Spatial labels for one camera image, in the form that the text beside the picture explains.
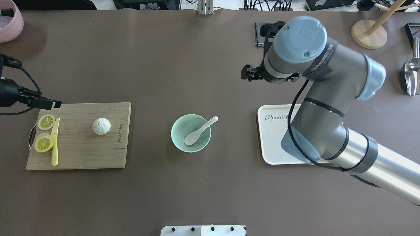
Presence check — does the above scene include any cream rabbit tray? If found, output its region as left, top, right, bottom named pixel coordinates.
left=257, top=104, right=305, bottom=165

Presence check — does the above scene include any grey folded cloth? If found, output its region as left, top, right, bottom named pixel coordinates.
left=254, top=22, right=266, bottom=47

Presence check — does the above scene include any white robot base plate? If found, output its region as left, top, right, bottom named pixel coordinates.
left=160, top=225, right=247, bottom=236

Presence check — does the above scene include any upper lemon slice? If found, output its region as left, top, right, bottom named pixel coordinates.
left=37, top=114, right=56, bottom=130

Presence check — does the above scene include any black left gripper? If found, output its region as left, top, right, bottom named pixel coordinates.
left=0, top=78, right=62, bottom=110

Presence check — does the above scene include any aluminium camera post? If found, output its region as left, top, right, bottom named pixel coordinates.
left=197, top=0, right=213, bottom=15

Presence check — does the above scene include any steel scoop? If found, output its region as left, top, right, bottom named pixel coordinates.
left=403, top=37, right=420, bottom=96

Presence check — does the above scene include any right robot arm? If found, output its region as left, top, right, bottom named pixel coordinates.
left=241, top=15, right=420, bottom=205

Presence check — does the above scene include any white ceramic spoon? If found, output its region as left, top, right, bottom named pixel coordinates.
left=184, top=116, right=219, bottom=146

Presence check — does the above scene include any pink bowl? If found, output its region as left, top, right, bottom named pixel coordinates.
left=0, top=0, right=24, bottom=43

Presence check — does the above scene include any lower lemon slice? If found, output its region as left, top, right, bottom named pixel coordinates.
left=34, top=133, right=54, bottom=153

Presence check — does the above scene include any lemon slice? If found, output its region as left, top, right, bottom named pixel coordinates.
left=34, top=133, right=54, bottom=153
left=37, top=114, right=56, bottom=130

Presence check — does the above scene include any wooden mug tree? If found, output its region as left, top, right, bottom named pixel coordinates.
left=351, top=0, right=420, bottom=49

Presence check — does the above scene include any black framed glass rack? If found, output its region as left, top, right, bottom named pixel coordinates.
left=404, top=23, right=420, bottom=48

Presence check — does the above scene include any mint green bowl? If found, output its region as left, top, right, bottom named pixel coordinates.
left=171, top=114, right=212, bottom=153

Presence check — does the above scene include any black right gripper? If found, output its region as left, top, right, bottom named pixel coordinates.
left=241, top=64, right=300, bottom=84

